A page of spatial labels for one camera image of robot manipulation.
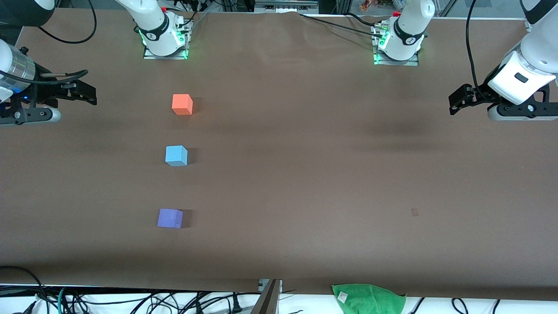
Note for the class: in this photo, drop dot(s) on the brown table cover sheet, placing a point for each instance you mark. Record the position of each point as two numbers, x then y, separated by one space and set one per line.
305 183

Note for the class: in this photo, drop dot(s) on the grey device box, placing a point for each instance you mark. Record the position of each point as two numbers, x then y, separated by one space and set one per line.
285 5

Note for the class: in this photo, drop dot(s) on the aluminium profile post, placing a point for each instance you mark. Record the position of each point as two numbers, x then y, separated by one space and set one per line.
268 301

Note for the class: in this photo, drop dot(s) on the black power plug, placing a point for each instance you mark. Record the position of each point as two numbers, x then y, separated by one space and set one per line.
236 303

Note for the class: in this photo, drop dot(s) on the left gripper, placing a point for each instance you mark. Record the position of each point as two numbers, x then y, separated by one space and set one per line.
478 97

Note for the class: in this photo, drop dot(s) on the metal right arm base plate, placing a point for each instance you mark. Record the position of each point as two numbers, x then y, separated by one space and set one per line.
150 56

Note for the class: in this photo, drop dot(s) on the colourful toy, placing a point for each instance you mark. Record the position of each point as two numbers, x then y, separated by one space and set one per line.
375 5

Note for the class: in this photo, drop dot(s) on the light blue foam block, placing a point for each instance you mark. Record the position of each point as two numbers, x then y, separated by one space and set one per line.
175 155

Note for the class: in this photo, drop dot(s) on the purple foam block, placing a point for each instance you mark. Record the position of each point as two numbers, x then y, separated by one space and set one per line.
169 218

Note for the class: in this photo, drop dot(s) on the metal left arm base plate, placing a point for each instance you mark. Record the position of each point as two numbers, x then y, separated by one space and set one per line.
409 63

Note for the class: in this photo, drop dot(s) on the orange foam block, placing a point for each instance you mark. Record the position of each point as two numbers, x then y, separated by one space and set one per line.
182 104

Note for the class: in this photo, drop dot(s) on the green cloth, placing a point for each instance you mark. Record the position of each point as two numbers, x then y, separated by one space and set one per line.
370 301

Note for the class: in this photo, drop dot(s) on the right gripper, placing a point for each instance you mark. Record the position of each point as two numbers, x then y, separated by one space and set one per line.
45 89

